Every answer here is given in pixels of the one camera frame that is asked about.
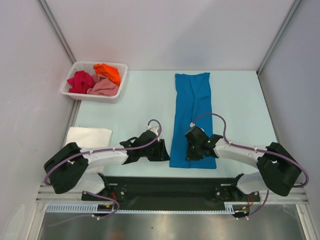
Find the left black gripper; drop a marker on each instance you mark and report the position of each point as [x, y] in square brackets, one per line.
[161, 154]

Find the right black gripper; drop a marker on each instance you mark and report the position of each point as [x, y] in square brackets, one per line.
[190, 156]

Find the blue t-shirt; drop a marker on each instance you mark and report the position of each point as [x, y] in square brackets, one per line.
[192, 100]

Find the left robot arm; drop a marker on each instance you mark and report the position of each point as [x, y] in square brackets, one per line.
[69, 168]

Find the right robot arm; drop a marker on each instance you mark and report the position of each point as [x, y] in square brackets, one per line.
[276, 171]

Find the white folded t-shirt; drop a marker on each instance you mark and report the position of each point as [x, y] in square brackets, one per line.
[88, 137]

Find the pink crumpled t-shirt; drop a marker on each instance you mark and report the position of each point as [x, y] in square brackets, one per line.
[103, 87]

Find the white plastic basket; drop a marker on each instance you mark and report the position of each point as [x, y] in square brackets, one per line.
[87, 66]

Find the orange crumpled t-shirt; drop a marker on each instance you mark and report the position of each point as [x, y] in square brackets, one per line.
[110, 72]

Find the magenta crumpled t-shirt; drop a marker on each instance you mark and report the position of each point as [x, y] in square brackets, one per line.
[80, 83]

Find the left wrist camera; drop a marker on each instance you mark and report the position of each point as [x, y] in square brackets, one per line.
[154, 129]

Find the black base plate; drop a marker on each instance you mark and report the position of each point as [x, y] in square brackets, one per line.
[180, 192]

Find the white slotted cable duct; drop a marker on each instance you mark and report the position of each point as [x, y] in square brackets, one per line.
[107, 208]

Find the aluminium frame rail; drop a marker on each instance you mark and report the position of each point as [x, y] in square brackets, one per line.
[46, 194]

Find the right corner aluminium post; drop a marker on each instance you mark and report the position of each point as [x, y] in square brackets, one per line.
[279, 35]

